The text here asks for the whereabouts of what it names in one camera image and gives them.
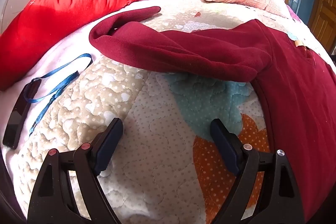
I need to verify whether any dark red sweater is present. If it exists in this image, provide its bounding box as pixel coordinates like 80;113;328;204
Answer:
89;7;335;219

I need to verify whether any black smartphone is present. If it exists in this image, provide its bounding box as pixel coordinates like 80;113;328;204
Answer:
2;80;42;149

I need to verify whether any patchwork heart quilt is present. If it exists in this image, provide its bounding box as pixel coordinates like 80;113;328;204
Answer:
1;24;269;223

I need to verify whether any wooden door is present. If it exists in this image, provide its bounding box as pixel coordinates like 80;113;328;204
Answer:
308;0;336;54

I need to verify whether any blue lanyard strap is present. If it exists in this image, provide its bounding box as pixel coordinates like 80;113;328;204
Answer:
23;53;93;136

